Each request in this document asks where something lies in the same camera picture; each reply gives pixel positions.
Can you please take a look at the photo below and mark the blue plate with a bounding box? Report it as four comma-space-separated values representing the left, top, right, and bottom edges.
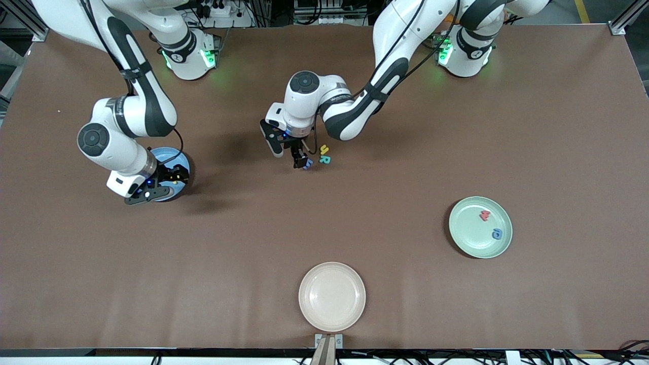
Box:
150, 147, 191, 202

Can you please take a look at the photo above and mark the beige plate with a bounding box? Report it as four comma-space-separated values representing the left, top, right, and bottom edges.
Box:
298, 262, 367, 333

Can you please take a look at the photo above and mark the green plate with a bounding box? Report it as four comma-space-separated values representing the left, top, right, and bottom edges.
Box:
448, 196, 513, 259

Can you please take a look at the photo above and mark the metal equipment rack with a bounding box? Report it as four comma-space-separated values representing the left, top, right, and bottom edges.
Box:
293, 0, 369, 27

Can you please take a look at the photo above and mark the aluminium frame profile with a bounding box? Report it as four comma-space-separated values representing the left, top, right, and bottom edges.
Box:
0, 0, 49, 42
608, 0, 649, 36

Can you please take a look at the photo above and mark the silver camera mount bracket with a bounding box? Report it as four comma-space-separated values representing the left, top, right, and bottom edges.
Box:
310, 334, 344, 365

